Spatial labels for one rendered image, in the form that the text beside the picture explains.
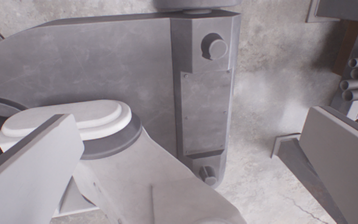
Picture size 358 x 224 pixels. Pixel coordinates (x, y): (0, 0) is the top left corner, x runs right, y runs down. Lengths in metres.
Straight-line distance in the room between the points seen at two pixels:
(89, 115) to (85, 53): 0.15
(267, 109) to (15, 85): 0.78
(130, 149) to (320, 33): 0.72
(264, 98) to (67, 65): 0.65
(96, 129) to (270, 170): 0.91
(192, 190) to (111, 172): 0.12
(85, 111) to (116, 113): 0.05
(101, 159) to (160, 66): 0.23
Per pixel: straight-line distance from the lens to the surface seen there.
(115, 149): 0.35
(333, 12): 0.77
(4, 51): 0.51
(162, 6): 0.47
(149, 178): 0.30
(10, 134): 0.40
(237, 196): 1.16
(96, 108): 0.39
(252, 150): 0.96
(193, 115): 0.51
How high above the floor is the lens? 0.61
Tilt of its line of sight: 58 degrees down
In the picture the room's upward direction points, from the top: 159 degrees clockwise
